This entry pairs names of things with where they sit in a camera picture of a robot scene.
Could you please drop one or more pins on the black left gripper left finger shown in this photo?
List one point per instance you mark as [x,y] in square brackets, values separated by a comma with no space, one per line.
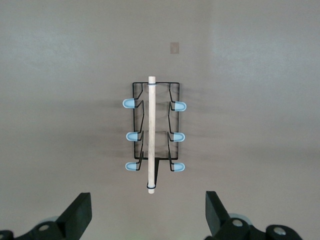
[75,215]

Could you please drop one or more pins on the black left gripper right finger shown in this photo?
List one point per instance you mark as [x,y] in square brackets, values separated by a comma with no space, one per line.
[215,215]

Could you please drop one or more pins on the brown square tape mark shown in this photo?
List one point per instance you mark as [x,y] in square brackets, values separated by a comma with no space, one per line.
[174,48]

